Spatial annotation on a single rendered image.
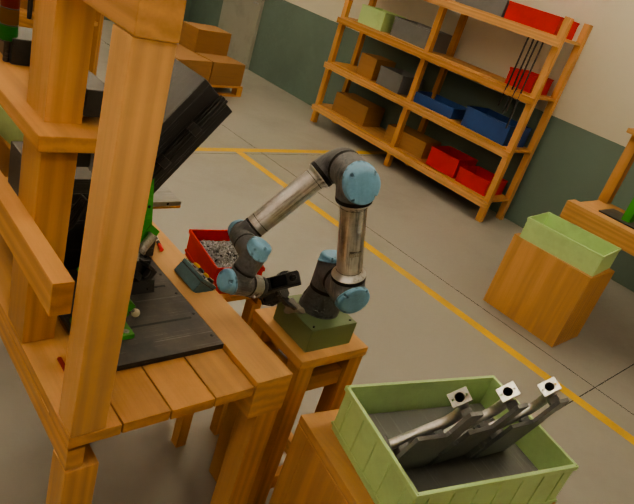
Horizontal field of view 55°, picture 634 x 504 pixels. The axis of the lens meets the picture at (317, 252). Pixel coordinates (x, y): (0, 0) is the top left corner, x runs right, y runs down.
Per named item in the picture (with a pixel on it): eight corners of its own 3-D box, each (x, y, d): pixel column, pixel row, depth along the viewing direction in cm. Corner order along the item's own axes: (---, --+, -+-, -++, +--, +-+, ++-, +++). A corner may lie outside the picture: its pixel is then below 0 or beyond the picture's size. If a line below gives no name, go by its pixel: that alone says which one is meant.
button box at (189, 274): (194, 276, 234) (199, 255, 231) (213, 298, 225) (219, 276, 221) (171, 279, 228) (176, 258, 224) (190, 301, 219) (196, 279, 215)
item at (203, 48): (204, 77, 895) (215, 25, 863) (240, 97, 855) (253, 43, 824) (134, 72, 804) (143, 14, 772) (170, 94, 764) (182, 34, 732)
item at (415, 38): (477, 222, 671) (570, 17, 577) (307, 120, 850) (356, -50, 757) (503, 219, 708) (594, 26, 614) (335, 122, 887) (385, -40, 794)
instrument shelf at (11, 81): (29, 48, 211) (30, 36, 209) (140, 155, 155) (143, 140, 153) (-54, 37, 194) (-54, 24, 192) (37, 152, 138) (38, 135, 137)
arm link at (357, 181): (353, 289, 219) (364, 147, 190) (371, 314, 207) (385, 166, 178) (321, 296, 215) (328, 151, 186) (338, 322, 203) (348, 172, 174)
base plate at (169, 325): (94, 195, 266) (94, 191, 265) (222, 348, 198) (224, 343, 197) (-13, 198, 238) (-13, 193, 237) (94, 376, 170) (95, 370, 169)
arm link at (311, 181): (337, 129, 196) (217, 224, 197) (351, 142, 187) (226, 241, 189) (354, 155, 203) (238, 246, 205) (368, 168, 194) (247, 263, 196)
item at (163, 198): (161, 189, 238) (162, 182, 237) (180, 208, 228) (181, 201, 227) (58, 191, 212) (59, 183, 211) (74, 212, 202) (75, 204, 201)
